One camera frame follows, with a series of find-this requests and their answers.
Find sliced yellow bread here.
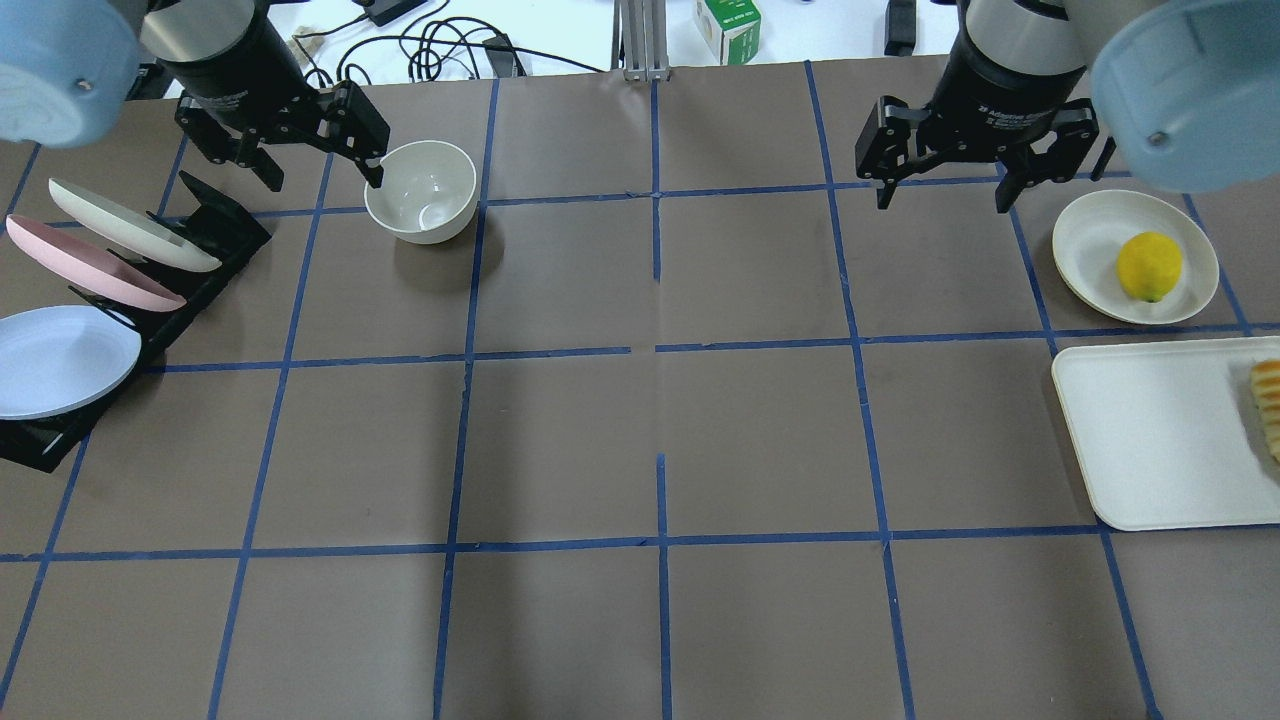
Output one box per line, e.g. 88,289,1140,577
1249,357,1279,462

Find black cable bundle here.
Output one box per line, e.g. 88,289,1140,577
294,0,605,88

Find black dish rack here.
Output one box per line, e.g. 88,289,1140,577
1,172,271,471

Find pink plate in rack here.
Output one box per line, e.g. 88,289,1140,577
5,214,187,313

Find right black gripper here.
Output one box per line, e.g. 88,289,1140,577
855,35,1100,214

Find cream plate in rack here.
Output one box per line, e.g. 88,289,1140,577
47,178,221,273

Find aluminium frame post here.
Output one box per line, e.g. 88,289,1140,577
611,1,669,82

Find green white carton box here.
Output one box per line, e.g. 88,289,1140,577
692,1,763,67

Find light blue plate in rack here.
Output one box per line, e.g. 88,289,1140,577
1,305,142,421

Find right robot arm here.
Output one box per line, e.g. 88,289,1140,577
855,1,1279,213

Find cream round plate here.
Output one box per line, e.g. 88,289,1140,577
1052,190,1219,325

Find white rectangular tray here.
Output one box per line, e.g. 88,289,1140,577
1051,337,1279,530

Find white bowl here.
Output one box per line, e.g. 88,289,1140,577
364,140,481,245

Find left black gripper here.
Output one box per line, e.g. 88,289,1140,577
157,15,390,192

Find yellow lemon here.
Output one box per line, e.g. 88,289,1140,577
1115,231,1183,304

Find black power adapter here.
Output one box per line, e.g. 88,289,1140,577
356,0,428,27

